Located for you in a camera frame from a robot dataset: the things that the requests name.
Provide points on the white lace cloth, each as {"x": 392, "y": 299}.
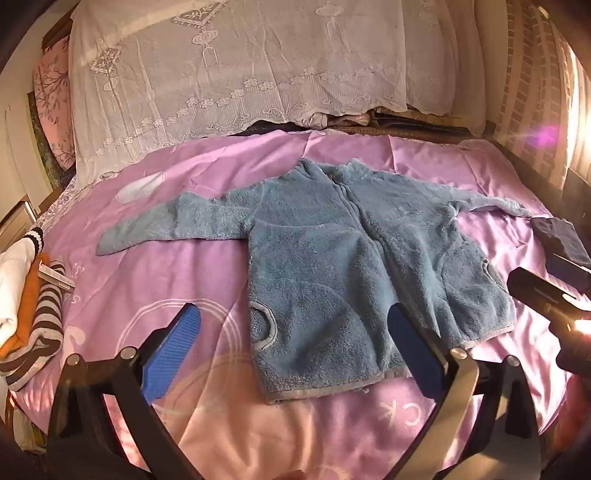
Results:
{"x": 231, "y": 60}

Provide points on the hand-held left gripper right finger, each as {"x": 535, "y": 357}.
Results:
{"x": 411, "y": 350}

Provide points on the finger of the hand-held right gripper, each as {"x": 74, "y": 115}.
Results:
{"x": 538, "y": 293}
{"x": 572, "y": 270}

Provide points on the brick patterned curtain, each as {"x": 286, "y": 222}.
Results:
{"x": 531, "y": 83}

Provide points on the green patterned panel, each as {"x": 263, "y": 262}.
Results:
{"x": 46, "y": 161}

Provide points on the brown striped folded garment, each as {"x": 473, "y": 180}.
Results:
{"x": 44, "y": 323}

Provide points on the pink bed sheet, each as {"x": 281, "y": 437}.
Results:
{"x": 138, "y": 277}

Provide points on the blue fleece jacket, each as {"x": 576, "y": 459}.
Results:
{"x": 323, "y": 258}

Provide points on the white folded garment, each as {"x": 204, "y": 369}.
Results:
{"x": 14, "y": 286}

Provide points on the orange folded garment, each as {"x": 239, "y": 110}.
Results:
{"x": 27, "y": 314}

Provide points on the white paper tag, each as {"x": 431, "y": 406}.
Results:
{"x": 55, "y": 277}

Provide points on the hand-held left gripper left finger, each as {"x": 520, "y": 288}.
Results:
{"x": 173, "y": 350}

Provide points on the pink floral cloth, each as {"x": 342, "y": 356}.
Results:
{"x": 53, "y": 101}

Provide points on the navy folded cloth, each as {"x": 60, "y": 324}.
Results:
{"x": 554, "y": 235}

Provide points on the purple floral bed sheet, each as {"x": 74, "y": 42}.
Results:
{"x": 55, "y": 203}

